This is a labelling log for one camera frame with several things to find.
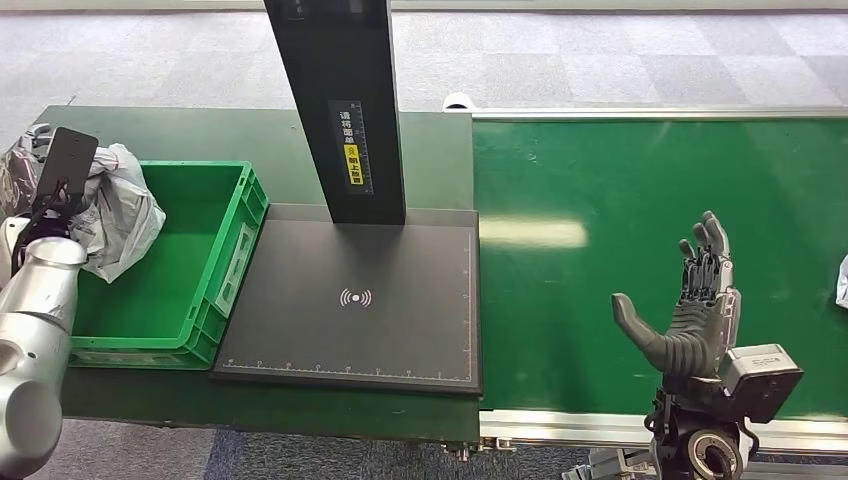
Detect dark green table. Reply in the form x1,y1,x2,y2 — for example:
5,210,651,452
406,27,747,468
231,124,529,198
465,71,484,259
31,104,483,446

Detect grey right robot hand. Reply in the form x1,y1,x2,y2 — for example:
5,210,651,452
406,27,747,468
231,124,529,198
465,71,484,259
610,210,743,383

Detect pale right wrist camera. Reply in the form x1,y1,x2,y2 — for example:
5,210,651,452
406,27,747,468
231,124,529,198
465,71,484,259
718,343,805,426

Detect green plastic delivery crate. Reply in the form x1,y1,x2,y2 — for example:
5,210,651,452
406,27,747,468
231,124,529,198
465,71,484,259
66,160,271,372

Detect black inbound scanner machine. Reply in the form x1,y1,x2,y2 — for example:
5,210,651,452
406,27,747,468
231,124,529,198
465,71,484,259
209,0,484,397

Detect green conveyor belt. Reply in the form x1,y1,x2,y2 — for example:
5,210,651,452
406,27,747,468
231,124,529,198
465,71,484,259
472,117,848,421

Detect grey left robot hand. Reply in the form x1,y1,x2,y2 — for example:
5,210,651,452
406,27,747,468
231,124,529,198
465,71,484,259
27,124,101,233

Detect white red plastic mailer package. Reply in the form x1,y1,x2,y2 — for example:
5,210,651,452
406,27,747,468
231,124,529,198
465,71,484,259
0,124,168,285

